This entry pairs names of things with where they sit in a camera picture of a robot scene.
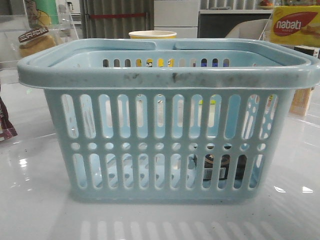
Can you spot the clear acrylic display shelf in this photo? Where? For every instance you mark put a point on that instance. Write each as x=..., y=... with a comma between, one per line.
x=14, y=22

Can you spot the orange wafer box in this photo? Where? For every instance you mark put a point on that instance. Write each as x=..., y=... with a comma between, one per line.
x=301, y=101

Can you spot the black white small box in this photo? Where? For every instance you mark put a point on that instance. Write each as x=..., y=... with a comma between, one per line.
x=309, y=50

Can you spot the green cartoon snack package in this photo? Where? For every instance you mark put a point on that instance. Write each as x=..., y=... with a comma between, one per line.
x=41, y=13

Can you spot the yellow nabati wafer box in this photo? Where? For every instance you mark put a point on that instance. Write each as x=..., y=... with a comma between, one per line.
x=296, y=25

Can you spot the white cabinet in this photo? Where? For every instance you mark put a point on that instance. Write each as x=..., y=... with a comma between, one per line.
x=179, y=16

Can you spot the yellow paper cup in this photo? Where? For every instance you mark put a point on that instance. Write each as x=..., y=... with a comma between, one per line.
x=152, y=34

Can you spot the packaged bread with brown label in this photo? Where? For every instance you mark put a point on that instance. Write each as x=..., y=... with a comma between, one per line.
x=35, y=40

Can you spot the black tissue pack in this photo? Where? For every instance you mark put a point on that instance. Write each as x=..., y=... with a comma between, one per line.
x=225, y=161

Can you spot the dark red snack bag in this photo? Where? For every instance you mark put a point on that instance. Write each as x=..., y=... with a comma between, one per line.
x=7, y=130

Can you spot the light blue plastic basket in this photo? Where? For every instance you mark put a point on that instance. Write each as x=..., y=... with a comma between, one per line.
x=128, y=113

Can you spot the beige chair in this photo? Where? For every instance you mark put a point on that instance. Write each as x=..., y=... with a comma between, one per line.
x=252, y=29

